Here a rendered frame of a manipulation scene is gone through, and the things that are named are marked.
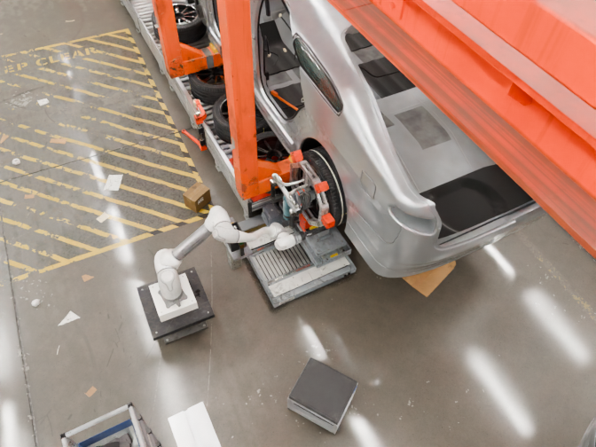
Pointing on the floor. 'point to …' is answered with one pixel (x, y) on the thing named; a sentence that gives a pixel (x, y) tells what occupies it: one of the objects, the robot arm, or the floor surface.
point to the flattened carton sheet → (426, 282)
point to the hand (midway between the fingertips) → (321, 228)
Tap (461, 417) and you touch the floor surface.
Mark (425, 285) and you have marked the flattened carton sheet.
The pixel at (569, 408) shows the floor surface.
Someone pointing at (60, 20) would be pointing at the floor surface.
